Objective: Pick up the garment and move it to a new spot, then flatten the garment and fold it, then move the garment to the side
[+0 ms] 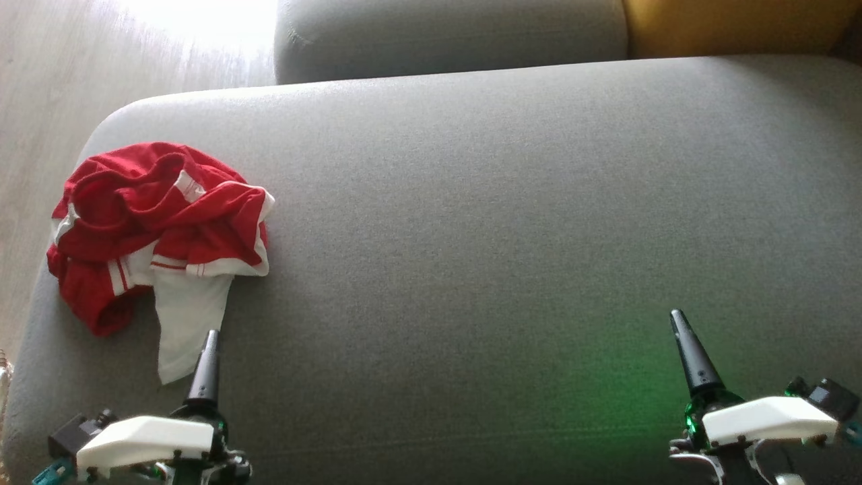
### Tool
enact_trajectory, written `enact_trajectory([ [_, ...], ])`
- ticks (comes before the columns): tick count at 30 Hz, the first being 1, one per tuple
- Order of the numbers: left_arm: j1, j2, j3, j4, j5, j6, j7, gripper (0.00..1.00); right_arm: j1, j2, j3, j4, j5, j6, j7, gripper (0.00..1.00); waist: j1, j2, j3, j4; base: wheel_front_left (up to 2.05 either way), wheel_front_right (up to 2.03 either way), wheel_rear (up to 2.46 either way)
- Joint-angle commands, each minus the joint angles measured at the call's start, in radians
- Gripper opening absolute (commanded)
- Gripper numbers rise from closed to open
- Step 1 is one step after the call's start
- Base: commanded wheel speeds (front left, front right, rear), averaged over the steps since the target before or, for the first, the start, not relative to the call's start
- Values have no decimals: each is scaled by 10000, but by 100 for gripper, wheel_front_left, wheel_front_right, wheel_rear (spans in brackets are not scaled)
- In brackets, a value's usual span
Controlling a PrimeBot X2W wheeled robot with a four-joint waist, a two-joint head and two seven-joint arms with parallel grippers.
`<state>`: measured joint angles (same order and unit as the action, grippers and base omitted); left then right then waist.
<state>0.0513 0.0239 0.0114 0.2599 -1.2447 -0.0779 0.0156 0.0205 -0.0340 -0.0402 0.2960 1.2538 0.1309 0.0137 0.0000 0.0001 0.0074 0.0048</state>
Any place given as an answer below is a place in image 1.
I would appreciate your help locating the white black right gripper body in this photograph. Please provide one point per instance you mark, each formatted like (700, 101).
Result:
(768, 417)

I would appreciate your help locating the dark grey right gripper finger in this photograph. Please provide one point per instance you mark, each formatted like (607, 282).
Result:
(704, 374)
(689, 377)

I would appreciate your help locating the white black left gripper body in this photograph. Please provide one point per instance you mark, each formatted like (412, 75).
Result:
(145, 438)

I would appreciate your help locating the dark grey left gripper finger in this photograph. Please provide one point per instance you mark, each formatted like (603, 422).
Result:
(200, 384)
(214, 380)

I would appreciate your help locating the red white basketball jersey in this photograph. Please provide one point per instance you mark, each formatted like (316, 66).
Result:
(188, 316)

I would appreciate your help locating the red shorts with white stripes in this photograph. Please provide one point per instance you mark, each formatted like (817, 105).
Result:
(141, 195)

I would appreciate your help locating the beige coiled object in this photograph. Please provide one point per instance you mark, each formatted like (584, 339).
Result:
(5, 377)

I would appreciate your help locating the grey fabric sofa seat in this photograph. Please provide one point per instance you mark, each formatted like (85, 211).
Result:
(471, 236)

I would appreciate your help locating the mustard yellow sofa cushion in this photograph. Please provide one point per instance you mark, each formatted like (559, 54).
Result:
(727, 27)

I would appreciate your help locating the grey sofa back cushion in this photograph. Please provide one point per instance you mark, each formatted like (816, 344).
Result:
(438, 34)

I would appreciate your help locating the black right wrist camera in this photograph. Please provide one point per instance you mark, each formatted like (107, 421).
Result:
(832, 397)

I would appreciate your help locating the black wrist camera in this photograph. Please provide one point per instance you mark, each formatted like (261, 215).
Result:
(832, 397)
(67, 434)

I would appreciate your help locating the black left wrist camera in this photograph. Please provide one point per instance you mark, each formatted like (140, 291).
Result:
(67, 434)

